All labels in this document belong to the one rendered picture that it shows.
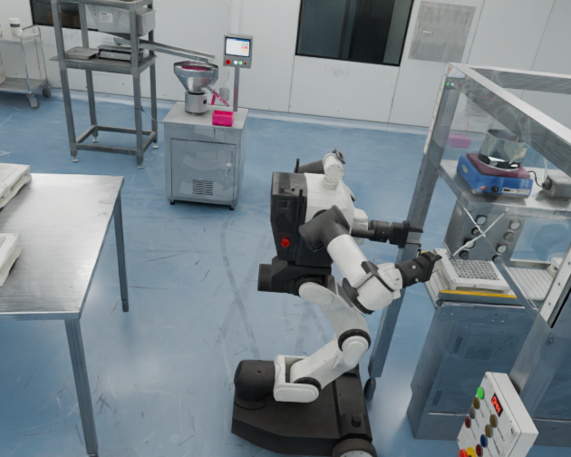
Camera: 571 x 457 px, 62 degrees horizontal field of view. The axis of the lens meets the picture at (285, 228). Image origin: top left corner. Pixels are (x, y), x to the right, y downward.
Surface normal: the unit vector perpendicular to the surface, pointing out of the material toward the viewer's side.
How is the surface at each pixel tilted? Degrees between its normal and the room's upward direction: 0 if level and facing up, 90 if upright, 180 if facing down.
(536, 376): 90
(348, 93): 90
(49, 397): 0
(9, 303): 0
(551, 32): 90
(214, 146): 92
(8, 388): 0
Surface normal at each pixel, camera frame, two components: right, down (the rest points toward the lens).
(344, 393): 0.10, -0.86
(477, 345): 0.02, 0.50
